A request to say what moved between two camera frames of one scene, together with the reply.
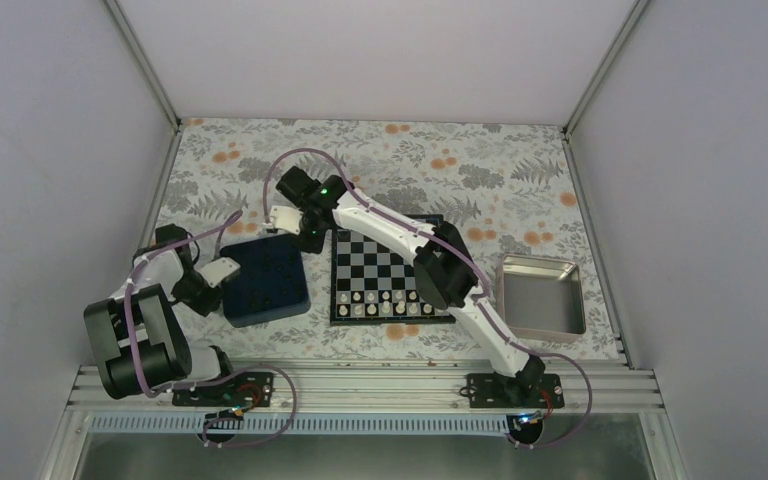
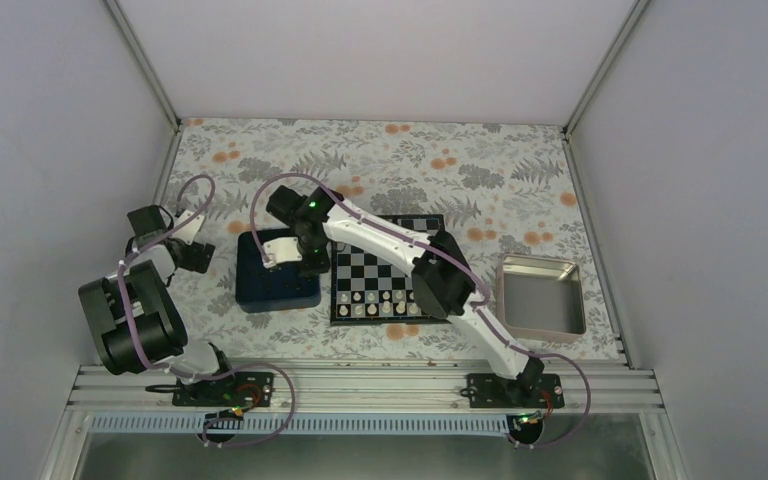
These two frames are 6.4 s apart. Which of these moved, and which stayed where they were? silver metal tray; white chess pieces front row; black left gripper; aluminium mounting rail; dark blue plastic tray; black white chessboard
Moved: dark blue plastic tray; black left gripper
Stayed: black white chessboard; white chess pieces front row; aluminium mounting rail; silver metal tray
